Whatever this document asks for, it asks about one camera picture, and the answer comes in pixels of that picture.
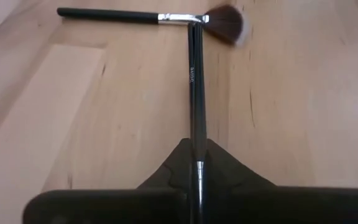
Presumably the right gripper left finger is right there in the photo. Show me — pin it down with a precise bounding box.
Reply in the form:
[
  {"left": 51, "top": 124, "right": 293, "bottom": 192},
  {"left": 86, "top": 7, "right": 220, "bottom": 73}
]
[{"left": 23, "top": 139, "right": 194, "bottom": 224}]

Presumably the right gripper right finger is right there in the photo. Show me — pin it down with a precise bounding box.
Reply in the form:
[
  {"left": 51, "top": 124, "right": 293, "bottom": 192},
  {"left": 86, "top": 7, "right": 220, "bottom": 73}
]
[{"left": 205, "top": 139, "right": 358, "bottom": 224}]

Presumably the thin black makeup brush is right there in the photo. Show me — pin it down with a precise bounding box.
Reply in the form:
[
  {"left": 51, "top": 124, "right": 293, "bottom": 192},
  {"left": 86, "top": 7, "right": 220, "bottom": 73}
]
[{"left": 186, "top": 21, "right": 208, "bottom": 224}]

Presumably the black fan makeup brush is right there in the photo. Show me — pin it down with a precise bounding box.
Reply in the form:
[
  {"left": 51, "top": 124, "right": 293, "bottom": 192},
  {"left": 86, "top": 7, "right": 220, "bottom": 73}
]
[{"left": 56, "top": 3, "right": 249, "bottom": 47}]

